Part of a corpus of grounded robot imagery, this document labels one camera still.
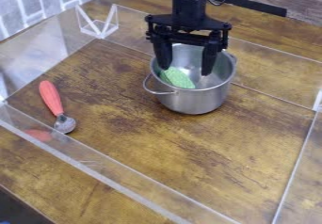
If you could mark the green knitted object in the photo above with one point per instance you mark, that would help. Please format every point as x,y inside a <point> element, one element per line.
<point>177,78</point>

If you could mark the clear acrylic corner bracket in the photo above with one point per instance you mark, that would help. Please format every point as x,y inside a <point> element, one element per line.
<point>97,28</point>

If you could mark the clear acrylic enclosure wall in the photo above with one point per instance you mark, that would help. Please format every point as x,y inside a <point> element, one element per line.
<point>157,196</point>

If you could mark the silver metal pot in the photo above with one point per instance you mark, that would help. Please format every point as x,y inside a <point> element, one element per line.
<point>191,94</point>

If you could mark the orange handled metal spoon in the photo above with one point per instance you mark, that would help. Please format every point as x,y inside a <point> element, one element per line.
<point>64,123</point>

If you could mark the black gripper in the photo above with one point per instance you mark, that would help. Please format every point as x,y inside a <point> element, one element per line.
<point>189,26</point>

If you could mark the black strip on wall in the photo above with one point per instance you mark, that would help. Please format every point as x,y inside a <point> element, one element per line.
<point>270,9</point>

